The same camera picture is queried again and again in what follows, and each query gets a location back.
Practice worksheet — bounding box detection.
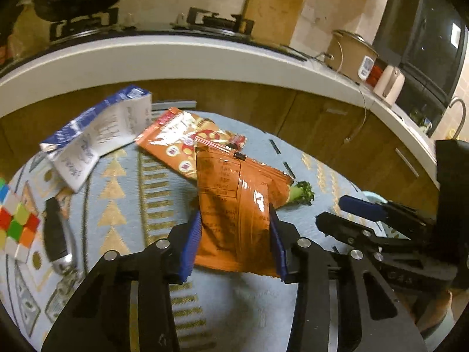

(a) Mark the orange foil snack bag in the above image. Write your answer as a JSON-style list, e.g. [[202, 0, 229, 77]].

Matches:
[[195, 145, 293, 277]]

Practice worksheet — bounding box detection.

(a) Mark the orange panda snack packet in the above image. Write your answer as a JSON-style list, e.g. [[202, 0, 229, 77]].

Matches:
[[135, 107, 247, 180]]

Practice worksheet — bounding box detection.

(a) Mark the blue white milk carton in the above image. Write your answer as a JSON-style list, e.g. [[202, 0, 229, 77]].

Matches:
[[40, 85, 152, 192]]

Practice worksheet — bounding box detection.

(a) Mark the light green trash basket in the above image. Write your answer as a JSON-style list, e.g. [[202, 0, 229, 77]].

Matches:
[[363, 191, 388, 204]]

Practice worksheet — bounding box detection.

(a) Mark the person's right hand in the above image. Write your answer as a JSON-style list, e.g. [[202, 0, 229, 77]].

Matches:
[[417, 289, 468, 332]]

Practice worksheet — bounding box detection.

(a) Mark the broccoli floret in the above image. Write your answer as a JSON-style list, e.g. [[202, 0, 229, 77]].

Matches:
[[287, 181, 315, 206]]

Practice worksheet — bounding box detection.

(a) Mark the patterned blue tablecloth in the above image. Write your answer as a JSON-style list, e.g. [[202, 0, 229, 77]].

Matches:
[[1, 114, 363, 351]]

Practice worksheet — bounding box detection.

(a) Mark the white electric kettle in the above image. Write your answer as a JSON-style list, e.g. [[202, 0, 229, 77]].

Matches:
[[373, 65, 405, 107]]

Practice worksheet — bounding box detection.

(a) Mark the black car key fob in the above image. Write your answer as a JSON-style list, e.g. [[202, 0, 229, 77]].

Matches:
[[43, 197, 77, 276]]

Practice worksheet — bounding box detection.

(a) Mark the chrome sink faucet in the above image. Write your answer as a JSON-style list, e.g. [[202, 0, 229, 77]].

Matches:
[[447, 96, 468, 140]]

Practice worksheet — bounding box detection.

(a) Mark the beige rice cooker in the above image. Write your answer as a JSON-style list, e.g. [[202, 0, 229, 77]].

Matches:
[[324, 29, 378, 84]]

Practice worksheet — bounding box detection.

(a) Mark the colourful rubik's cube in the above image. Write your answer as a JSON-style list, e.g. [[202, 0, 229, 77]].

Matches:
[[0, 179, 40, 263]]

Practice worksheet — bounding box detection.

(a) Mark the black window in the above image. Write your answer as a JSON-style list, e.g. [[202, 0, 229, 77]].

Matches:
[[373, 0, 468, 131]]

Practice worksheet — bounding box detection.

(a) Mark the black gas stove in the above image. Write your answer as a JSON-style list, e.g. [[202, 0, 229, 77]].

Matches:
[[1, 7, 307, 75]]

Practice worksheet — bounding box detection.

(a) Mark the wooden cutting board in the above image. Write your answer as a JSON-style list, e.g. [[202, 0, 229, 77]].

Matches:
[[243, 0, 304, 45]]

